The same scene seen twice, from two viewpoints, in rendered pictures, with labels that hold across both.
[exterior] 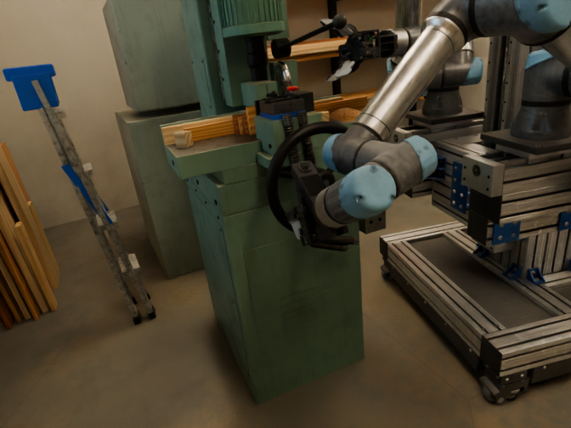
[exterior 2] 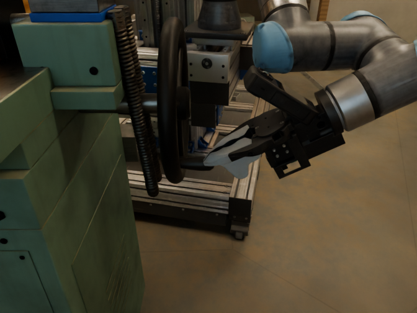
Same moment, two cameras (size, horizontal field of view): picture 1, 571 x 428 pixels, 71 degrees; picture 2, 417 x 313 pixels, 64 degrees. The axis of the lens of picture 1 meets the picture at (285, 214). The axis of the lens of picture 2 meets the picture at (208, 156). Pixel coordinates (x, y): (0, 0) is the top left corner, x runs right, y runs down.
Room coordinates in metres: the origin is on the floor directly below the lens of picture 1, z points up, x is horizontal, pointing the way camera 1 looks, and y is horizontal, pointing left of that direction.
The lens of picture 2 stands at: (0.67, 0.40, 1.05)
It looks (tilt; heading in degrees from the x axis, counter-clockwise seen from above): 32 degrees down; 292
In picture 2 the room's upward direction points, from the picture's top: straight up
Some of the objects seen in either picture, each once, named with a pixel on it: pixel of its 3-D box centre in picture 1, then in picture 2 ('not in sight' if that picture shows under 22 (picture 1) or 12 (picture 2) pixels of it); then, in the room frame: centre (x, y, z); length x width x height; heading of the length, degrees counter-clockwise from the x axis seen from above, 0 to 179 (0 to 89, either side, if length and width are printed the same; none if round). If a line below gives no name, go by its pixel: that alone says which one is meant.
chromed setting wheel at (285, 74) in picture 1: (281, 80); not in sight; (1.42, -0.04, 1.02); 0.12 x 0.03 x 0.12; 22
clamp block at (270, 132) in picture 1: (288, 131); (81, 45); (1.07, -0.03, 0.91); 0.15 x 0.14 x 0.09; 112
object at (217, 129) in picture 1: (283, 117); not in sight; (1.27, -0.03, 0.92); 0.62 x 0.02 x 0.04; 112
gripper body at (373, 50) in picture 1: (370, 45); not in sight; (1.17, -0.29, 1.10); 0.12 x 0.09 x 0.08; 112
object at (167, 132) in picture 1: (259, 119); not in sight; (1.27, 0.04, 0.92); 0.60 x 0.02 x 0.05; 112
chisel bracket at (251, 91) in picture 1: (260, 96); not in sight; (1.27, 0.03, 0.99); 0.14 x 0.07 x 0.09; 22
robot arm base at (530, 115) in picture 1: (543, 116); (219, 10); (1.09, -0.75, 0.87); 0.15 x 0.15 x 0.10
